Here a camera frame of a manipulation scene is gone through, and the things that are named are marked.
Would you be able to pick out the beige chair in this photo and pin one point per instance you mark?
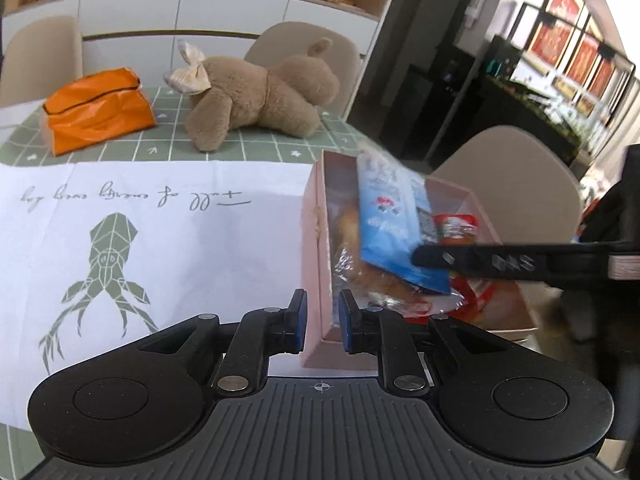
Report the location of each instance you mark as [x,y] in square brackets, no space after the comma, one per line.
[500,160]
[280,37]
[40,50]

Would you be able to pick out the brown plush toy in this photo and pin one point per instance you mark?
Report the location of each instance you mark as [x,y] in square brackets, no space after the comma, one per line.
[250,95]

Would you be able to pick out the red framed wall art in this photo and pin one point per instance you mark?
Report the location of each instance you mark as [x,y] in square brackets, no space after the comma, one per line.
[565,10]

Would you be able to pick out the black fish tank stand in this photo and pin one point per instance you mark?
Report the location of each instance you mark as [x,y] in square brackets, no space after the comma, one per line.
[525,110]

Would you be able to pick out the pile of mixed snack packets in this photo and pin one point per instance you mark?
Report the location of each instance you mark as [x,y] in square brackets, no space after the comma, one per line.
[365,280]

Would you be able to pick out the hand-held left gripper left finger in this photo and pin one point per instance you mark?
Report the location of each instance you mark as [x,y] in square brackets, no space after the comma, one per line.
[299,320]

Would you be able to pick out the pink cardboard box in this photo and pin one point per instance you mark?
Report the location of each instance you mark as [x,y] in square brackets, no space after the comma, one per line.
[312,260]

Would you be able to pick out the white wall device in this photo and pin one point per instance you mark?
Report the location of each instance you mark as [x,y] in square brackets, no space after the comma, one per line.
[477,7]

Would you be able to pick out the blue snack packet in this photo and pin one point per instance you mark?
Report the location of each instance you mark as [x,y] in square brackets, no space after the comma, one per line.
[390,210]

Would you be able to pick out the white sideboard cabinet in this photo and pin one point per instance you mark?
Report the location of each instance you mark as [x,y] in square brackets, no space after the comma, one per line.
[225,10]

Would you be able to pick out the orange bag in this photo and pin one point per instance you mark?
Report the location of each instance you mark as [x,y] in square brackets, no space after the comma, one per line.
[95,110]

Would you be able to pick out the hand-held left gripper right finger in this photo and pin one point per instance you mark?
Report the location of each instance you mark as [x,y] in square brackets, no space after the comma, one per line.
[346,320]

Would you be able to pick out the black water dispenser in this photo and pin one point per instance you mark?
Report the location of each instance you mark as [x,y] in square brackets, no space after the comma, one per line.
[457,75]

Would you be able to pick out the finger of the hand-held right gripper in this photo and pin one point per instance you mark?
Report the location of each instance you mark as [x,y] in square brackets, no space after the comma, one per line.
[480,260]

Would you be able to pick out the black bin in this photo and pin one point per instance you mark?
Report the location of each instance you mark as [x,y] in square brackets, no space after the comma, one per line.
[420,110]

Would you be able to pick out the large red snack packet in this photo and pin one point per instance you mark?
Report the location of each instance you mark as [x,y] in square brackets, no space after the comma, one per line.
[455,227]

